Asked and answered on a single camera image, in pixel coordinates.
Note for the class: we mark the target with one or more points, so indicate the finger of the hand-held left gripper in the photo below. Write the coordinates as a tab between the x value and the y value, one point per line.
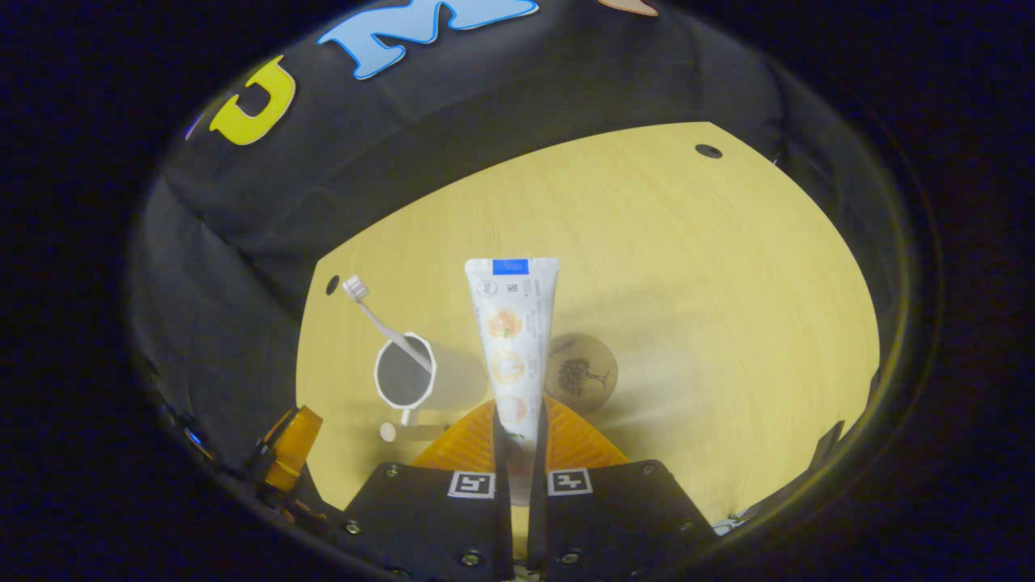
299	444

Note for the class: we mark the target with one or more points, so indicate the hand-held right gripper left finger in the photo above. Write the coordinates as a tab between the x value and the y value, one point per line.
503	517

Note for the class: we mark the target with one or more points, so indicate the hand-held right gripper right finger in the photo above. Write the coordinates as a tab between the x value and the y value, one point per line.
538	517

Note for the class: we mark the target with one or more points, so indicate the white toothbrush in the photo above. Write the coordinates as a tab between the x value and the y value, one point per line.
380	323

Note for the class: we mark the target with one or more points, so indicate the round wooden coaster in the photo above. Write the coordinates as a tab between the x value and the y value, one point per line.
586	376

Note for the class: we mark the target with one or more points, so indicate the white toothpaste tube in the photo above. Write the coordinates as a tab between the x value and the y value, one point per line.
509	339

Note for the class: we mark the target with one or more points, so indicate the black backdrop cloth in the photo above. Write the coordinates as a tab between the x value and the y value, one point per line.
445	121

